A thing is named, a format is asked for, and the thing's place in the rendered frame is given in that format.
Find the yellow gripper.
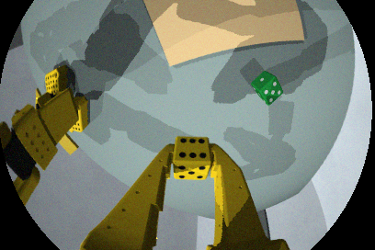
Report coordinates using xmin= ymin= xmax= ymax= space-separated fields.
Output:
xmin=80 ymin=143 xmax=290 ymax=250

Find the beige mat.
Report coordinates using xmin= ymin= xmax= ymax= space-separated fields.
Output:
xmin=143 ymin=0 xmax=304 ymax=66

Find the yellow die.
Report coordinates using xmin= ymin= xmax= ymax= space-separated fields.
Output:
xmin=173 ymin=136 xmax=212 ymax=179

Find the green die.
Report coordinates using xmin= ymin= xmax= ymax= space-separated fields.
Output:
xmin=251 ymin=71 xmax=283 ymax=106

